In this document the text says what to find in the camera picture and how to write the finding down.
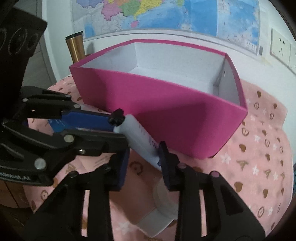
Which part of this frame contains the grey door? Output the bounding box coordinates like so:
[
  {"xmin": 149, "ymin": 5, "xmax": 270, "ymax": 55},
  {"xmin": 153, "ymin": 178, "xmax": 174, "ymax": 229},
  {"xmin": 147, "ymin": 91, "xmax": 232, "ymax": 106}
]
[{"xmin": 16, "ymin": 0, "xmax": 56, "ymax": 88}]

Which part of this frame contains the colourful wall map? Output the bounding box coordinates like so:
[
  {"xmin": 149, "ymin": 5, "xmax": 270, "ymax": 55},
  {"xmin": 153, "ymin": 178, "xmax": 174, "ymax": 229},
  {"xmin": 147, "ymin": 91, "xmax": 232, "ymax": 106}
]
[{"xmin": 70, "ymin": 1, "xmax": 260, "ymax": 53}]

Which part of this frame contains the large pink cream tube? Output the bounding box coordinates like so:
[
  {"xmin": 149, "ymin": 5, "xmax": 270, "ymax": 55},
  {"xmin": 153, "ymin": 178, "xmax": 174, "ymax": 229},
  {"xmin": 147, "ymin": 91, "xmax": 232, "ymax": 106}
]
[{"xmin": 109, "ymin": 151, "xmax": 179, "ymax": 240}]

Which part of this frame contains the white wall socket middle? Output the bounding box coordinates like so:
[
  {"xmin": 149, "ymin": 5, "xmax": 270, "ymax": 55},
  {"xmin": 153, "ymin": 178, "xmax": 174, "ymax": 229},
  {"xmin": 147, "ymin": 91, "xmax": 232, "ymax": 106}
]
[{"xmin": 288, "ymin": 46, "xmax": 296, "ymax": 74}]

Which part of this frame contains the white bottle black cap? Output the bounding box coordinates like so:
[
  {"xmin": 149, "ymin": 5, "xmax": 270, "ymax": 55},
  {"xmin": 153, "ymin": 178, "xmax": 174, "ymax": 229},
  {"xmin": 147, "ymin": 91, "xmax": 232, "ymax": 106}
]
[{"xmin": 108, "ymin": 108, "xmax": 162, "ymax": 171}]

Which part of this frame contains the white wall socket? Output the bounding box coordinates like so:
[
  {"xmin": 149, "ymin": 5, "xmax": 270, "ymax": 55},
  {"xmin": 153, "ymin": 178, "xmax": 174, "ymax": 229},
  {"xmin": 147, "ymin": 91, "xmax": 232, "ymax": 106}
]
[
  {"xmin": 270, "ymin": 29, "xmax": 290, "ymax": 66},
  {"xmin": 288, "ymin": 46, "xmax": 296, "ymax": 74}
]

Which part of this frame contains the pink cardboard box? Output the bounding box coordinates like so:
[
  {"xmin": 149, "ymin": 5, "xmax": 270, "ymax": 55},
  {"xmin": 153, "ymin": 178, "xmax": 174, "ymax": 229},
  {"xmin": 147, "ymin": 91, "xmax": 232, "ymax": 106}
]
[{"xmin": 69, "ymin": 39, "xmax": 248, "ymax": 159}]

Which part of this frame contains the pink patterned tablecloth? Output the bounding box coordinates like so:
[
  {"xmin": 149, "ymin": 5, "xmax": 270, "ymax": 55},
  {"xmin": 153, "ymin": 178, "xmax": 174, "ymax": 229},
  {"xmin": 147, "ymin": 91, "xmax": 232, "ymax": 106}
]
[{"xmin": 23, "ymin": 75, "xmax": 295, "ymax": 241}]

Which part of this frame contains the gold travel mug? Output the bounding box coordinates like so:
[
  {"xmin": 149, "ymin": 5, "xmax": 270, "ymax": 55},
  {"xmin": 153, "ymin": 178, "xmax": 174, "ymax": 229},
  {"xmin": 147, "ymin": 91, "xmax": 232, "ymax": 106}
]
[{"xmin": 65, "ymin": 31, "xmax": 86, "ymax": 63}]

